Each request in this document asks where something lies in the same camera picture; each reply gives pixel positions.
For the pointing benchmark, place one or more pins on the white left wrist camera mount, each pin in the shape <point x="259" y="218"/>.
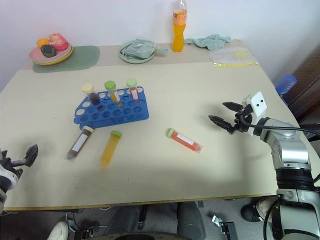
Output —
<point x="7" y="178"/>

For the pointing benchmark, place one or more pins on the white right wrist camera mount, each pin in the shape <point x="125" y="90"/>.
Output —
<point x="258" y="105"/>

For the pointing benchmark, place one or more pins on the yellow liquid tube green cap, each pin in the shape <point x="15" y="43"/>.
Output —
<point x="110" y="148"/>
<point x="110" y="85"/>

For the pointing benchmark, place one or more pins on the white shoe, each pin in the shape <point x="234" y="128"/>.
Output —
<point x="58" y="231"/>

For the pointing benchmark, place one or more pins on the dark brown wooden cabinet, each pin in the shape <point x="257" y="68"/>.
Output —
<point x="307" y="87"/>

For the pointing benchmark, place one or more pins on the dark liquid tube cream cap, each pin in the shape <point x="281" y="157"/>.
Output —
<point x="79" y="143"/>
<point x="93" y="98"/>

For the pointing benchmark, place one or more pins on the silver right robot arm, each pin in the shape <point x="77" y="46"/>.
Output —
<point x="292" y="152"/>

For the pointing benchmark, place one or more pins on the clear plastic zip bag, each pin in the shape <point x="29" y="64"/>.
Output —
<point x="232" y="57"/>

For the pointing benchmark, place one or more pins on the blue plastic test tube rack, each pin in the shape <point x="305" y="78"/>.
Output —
<point x="117" y="115"/>

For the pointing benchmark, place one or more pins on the light green round plate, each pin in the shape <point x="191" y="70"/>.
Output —
<point x="130" y="60"/>

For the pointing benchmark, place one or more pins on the light green crumpled cloth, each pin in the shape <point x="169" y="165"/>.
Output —
<point x="210" y="42"/>

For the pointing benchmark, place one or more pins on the orange drink plastic bottle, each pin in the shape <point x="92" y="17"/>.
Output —
<point x="178" y="35"/>

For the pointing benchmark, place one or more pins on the light green fabric pouch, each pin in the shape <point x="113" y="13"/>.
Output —
<point x="137" y="49"/>

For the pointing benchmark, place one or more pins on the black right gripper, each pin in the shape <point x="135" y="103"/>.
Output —
<point x="240" y="122"/>

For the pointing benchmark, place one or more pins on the pink round plate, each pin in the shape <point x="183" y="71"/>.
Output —
<point x="37" y="56"/>

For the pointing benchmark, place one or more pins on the red liquid tube green cap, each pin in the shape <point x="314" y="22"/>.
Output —
<point x="131" y="83"/>
<point x="183" y="140"/>

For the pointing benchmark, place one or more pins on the orange toy fruit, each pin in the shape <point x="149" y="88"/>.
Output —
<point x="42" y="41"/>

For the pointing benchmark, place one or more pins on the dark grey rounded shape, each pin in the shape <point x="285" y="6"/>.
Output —
<point x="190" y="220"/>

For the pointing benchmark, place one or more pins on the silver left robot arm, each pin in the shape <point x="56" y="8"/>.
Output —
<point x="2" y="200"/>

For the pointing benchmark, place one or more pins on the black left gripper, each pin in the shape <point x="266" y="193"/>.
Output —
<point x="12" y="166"/>

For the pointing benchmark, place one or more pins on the black and beige shoe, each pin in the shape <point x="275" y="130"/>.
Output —
<point x="255" y="210"/>

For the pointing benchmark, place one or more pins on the pink toy peach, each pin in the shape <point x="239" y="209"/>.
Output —
<point x="59" y="41"/>

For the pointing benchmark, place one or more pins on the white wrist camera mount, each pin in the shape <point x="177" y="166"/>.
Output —
<point x="7" y="178"/>
<point x="258" y="105"/>

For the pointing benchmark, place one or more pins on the black flat floor bracket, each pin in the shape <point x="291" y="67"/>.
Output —
<point x="228" y="231"/>

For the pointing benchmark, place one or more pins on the dark green toy fruit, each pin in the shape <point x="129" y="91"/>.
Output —
<point x="48" y="50"/>

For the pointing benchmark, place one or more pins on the green oval placemat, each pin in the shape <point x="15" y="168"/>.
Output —
<point x="85" y="57"/>

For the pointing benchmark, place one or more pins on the stacked plates with toy food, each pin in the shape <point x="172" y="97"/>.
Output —
<point x="63" y="58"/>

